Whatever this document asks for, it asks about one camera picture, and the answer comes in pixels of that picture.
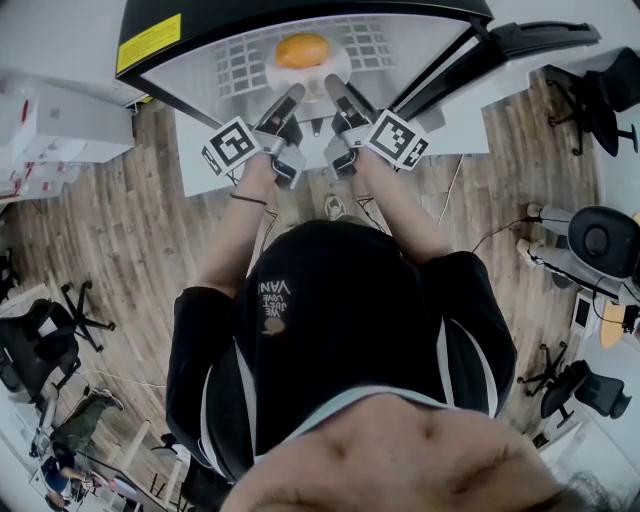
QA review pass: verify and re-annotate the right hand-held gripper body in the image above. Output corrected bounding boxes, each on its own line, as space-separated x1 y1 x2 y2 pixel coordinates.
323 108 430 182

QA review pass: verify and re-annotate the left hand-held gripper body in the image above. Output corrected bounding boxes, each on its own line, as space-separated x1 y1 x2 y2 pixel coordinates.
202 117 307 190

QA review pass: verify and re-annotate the white round plate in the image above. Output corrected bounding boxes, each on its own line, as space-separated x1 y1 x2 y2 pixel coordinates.
263 34 351 104

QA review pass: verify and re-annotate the orange bread bun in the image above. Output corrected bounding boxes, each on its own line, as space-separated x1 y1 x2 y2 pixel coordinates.
274 32 331 70

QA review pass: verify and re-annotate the black oven with door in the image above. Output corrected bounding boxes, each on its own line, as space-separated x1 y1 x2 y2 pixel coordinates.
114 0 604 139

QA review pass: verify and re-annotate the person's right forearm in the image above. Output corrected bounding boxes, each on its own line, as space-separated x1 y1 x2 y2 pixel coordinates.
357 149 454 266

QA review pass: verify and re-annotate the person's left forearm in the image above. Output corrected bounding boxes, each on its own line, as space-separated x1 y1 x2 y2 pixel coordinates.
199 157 279 301

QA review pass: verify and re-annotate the white table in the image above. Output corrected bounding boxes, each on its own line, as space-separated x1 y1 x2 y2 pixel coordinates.
174 99 490 197

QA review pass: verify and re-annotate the person's left shoe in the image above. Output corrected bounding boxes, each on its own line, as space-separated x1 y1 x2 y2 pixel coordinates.
323 193 347 221

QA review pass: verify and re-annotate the large white cardboard box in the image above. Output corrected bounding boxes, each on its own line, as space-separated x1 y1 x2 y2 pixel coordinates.
0 92 136 164

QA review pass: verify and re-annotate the person's black printed shirt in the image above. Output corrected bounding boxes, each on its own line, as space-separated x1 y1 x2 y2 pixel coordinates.
165 219 519 484

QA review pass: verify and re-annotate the pile of red-marked white boxes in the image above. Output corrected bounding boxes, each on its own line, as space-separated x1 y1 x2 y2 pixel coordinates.
0 149 84 201

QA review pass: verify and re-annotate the black office chair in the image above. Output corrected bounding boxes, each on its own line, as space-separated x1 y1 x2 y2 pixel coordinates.
149 432 236 512
517 342 634 429
0 279 116 401
542 47 640 159

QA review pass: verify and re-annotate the small white screen device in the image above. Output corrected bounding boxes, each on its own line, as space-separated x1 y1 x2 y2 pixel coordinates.
569 292 597 334

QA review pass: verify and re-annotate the cluttered white desk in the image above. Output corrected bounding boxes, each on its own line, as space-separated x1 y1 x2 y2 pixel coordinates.
27 419 181 512

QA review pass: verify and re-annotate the person's face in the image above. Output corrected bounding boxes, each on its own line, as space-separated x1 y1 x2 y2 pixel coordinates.
219 392 566 512

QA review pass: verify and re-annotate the white wire shelf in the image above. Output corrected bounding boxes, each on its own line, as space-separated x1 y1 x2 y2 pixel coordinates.
212 19 401 96

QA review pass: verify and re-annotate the thin black cable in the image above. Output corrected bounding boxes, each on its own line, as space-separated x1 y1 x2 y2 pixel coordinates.
472 215 534 256

